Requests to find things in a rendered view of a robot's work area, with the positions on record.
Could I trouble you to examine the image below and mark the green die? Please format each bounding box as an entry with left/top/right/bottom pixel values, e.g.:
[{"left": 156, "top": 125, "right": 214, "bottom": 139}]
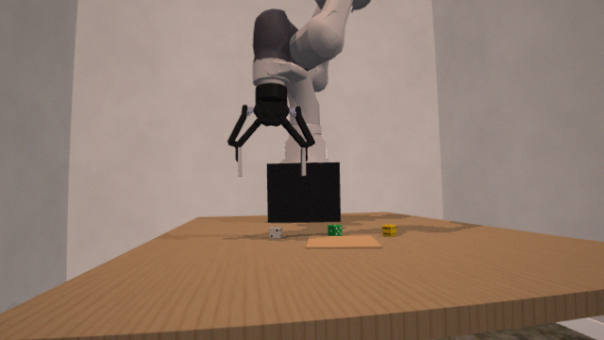
[{"left": 327, "top": 225, "right": 342, "bottom": 236}]

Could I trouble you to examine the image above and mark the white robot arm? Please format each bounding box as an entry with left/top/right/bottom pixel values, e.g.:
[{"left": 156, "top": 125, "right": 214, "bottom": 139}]
[{"left": 253, "top": 0, "right": 371, "bottom": 163}]

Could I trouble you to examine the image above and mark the yellow die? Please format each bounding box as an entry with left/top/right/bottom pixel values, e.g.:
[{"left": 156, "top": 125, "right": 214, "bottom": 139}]
[{"left": 382, "top": 225, "right": 396, "bottom": 237}]

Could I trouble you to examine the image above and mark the white die with black pips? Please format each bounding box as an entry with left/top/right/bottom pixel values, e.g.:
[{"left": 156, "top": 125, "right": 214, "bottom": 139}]
[{"left": 269, "top": 227, "right": 282, "bottom": 239}]

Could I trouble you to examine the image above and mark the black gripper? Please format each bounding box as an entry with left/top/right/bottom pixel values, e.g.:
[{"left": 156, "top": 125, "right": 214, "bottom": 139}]
[{"left": 227, "top": 83, "right": 315, "bottom": 177}]

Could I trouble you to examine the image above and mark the orange flat mat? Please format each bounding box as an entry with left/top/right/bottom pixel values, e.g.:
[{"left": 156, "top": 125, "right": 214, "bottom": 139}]
[{"left": 306, "top": 236, "right": 382, "bottom": 249}]

